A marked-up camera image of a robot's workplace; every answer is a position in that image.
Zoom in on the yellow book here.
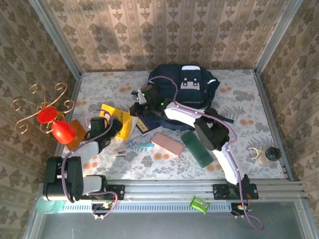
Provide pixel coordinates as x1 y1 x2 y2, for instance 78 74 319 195
99 104 139 141

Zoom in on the navy blue booklet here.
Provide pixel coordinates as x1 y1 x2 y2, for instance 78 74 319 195
136 118 157 136

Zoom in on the navy blue backpack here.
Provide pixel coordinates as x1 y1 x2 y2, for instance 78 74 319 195
134 64 235 132

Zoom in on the pink pencil case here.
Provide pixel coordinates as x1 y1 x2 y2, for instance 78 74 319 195
151 132 184 158

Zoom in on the green pencil case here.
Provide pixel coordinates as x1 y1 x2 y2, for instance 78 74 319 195
180 130 214 168

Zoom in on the green pencil sharpener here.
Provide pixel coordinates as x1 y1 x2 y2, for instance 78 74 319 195
189 196 210 215

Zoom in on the red egg-shaped vase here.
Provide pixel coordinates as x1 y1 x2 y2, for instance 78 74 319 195
51 120 77 145

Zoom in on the floral print tablecloth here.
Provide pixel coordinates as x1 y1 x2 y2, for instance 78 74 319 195
56 69 286 180

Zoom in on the teal plastic cup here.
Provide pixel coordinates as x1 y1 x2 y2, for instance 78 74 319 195
35 199 65 215

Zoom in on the grey metal sheet panel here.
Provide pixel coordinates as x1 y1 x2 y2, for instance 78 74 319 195
24 201 312 239

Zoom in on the beige wishbone-shaped object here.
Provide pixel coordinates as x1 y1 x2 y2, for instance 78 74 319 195
248 146 262 160

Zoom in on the glass bottle black cap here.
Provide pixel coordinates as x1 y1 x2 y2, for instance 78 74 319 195
258 146 282 167

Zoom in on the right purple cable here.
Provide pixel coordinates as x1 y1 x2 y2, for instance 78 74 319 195
142 76 265 231

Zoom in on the purple cable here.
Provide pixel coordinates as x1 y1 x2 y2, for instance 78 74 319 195
142 76 265 231
61 112 119 221

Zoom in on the aluminium side rail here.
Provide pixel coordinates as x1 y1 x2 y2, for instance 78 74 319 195
253 70 295 182
46 74 82 182

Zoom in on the gold wire red disc ornament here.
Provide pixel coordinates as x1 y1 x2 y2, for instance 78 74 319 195
9 83 75 135

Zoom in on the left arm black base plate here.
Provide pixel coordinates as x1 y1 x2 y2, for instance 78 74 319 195
91 184 125 201

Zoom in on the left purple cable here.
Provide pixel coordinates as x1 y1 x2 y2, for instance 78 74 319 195
61 112 119 221

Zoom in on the aluminium front rail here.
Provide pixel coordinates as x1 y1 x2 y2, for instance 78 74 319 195
37 179 307 201

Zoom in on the small circuit board with wires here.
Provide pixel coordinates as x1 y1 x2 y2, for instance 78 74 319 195
91 202 118 220
230 202 253 220

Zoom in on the white slotted cable duct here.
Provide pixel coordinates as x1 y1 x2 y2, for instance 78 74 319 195
61 201 232 214

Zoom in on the aluminium frame post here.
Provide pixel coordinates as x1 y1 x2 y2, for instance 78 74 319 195
27 0 82 78
254 0 304 73

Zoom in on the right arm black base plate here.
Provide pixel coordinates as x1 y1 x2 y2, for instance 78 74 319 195
212 183 259 200

